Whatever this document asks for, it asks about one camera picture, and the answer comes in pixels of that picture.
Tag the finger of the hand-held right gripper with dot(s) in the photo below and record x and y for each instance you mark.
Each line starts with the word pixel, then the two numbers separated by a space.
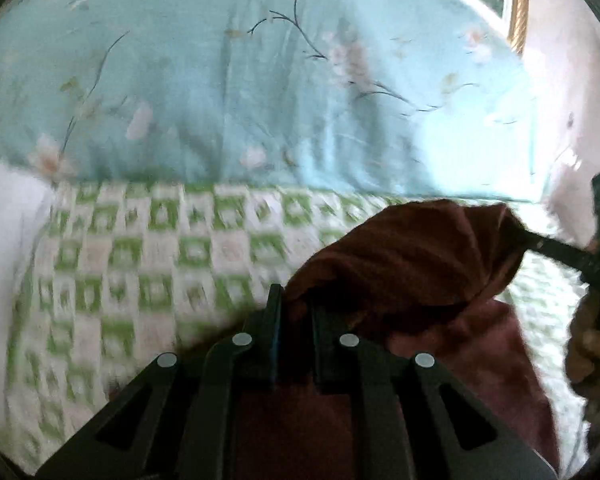
pixel 555 249

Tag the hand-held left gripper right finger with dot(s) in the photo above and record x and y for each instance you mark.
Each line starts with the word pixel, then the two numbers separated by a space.
pixel 321 340

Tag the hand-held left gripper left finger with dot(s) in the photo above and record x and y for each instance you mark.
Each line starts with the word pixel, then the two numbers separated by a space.
pixel 273 320

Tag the maroon sweater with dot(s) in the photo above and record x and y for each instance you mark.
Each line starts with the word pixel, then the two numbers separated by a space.
pixel 405 260

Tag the person's right hand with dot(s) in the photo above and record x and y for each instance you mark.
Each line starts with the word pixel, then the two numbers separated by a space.
pixel 592 360

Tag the green checkered bedsheet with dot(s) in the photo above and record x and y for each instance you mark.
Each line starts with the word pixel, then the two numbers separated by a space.
pixel 130 270

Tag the light blue floral pillow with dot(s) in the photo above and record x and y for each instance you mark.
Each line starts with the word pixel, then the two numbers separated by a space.
pixel 230 85

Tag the gold framed picture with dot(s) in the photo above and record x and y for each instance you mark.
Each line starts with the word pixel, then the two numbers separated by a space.
pixel 519 10

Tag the white folded towel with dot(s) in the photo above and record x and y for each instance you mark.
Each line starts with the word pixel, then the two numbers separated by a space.
pixel 5 240

